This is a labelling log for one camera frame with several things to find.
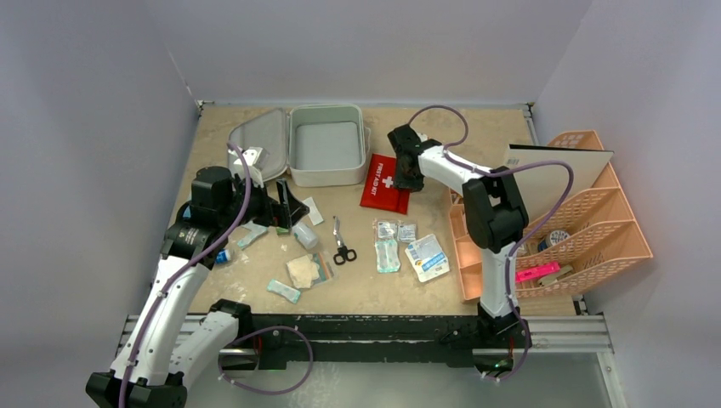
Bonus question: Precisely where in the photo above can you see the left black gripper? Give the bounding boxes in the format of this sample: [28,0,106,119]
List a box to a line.
[219,173,307,230]

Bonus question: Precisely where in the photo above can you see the white paper strip packet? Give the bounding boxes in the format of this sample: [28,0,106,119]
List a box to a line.
[303,197,324,226]

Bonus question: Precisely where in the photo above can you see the red first aid pouch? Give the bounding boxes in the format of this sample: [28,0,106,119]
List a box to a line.
[360,154,410,215]

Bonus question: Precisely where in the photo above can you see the clear teal swab packet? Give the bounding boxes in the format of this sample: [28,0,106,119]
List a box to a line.
[374,239,401,274]

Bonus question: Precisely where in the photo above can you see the teal bandage packet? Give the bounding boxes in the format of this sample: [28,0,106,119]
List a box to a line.
[266,279,301,304]

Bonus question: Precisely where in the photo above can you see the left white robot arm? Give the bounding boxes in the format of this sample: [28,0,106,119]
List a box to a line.
[86,166,309,407]

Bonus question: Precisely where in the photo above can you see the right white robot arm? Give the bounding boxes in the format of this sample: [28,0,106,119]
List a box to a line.
[388,124,529,346]

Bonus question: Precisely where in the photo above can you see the white plastic bottle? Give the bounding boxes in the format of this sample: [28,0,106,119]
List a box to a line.
[292,221,319,250]

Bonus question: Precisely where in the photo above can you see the small white pad packet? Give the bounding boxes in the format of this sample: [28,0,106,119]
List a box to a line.
[373,219,399,241]

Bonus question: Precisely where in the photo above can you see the beige gauze in bag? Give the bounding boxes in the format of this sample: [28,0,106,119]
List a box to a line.
[286,252,336,291]

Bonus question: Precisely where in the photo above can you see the grey open storage case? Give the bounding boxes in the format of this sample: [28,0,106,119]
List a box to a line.
[229,104,371,187]

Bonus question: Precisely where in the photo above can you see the blue white mask packet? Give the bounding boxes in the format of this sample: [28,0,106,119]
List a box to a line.
[405,234,451,283]

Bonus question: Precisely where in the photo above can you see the blue white ointment tube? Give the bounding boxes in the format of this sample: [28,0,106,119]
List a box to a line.
[215,249,233,264]

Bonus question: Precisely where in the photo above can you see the orange compartment tray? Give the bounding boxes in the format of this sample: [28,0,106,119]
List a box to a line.
[448,190,483,303]

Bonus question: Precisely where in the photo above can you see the white board folder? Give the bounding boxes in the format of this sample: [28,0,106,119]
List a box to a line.
[502,144,614,221]

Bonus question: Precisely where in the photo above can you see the pink highlighter marker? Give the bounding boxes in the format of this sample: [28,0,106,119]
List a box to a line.
[515,262,561,283]

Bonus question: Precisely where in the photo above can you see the orange plastic file rack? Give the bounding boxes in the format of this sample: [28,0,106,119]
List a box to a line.
[516,130,653,298]

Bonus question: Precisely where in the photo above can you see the black handled scissors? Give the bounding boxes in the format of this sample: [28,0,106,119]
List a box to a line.
[332,216,357,265]

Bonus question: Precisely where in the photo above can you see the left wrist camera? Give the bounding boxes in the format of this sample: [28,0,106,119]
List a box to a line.
[229,146,268,187]

